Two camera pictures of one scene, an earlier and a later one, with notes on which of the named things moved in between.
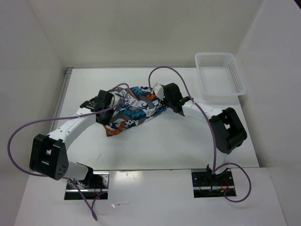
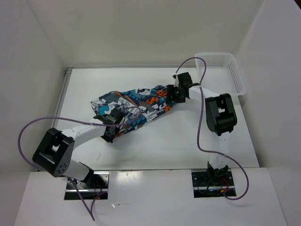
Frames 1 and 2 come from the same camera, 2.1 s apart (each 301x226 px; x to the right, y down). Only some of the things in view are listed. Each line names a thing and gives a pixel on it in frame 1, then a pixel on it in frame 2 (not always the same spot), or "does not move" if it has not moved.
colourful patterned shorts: (136, 104) does not move
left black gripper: (106, 122) to (109, 139)
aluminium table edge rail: (61, 96) does not move
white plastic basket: (220, 77) does not move
